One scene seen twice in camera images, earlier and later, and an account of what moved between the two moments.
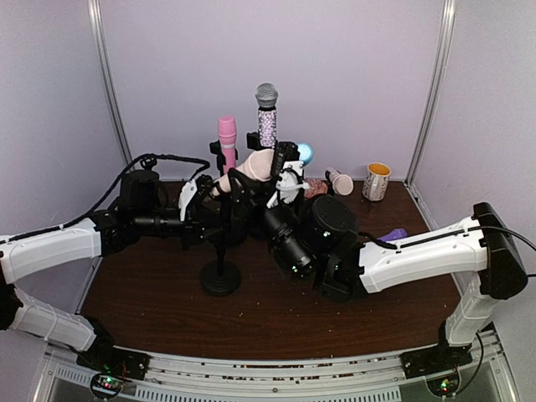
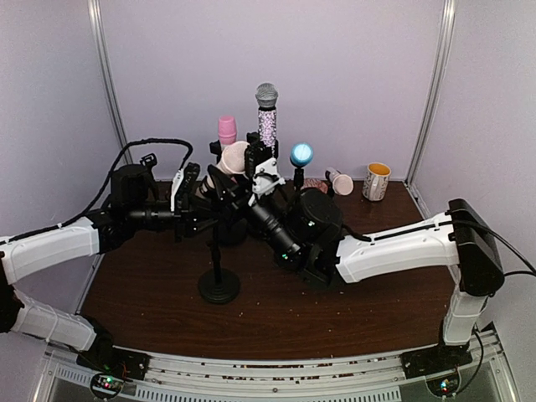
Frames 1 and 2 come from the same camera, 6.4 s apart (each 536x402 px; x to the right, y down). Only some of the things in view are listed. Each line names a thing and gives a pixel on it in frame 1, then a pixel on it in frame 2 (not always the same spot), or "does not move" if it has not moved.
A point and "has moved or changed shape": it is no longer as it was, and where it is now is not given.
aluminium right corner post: x=433 y=105 does not move
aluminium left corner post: x=95 y=10 does not move
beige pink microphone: x=259 y=166 has moved or changed shape
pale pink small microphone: x=342 y=183 does not move
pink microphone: x=227 y=129 does not move
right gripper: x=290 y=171 -> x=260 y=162
